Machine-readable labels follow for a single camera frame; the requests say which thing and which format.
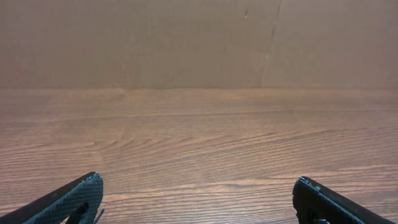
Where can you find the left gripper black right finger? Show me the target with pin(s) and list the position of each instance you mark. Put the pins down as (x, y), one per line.
(314, 203)

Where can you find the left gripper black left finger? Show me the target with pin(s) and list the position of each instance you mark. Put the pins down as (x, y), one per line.
(74, 203)

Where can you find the brown cardboard back panel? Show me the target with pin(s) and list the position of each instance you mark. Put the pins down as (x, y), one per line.
(199, 44)

